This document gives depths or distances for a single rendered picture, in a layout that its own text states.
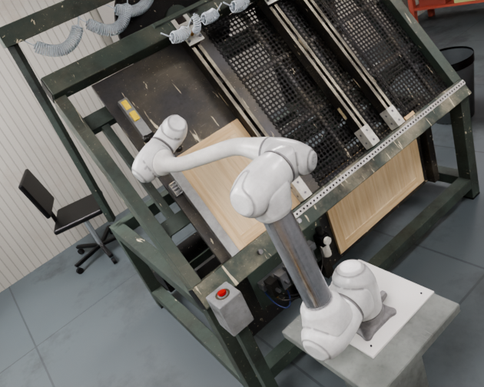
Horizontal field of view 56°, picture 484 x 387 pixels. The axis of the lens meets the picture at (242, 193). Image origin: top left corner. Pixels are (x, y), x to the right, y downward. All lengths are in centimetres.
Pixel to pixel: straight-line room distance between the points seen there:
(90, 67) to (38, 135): 272
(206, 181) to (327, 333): 105
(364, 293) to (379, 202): 153
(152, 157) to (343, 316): 89
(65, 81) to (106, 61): 22
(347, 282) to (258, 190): 58
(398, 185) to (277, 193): 204
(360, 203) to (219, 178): 109
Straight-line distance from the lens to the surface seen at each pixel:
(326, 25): 293
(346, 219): 299
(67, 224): 446
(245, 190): 131
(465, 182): 359
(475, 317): 290
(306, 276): 152
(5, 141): 499
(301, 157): 142
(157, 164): 172
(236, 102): 245
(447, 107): 318
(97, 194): 316
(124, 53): 243
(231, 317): 202
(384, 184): 319
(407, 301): 197
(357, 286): 172
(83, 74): 236
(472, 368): 270
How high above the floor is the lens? 219
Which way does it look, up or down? 28 degrees down
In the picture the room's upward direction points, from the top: 23 degrees counter-clockwise
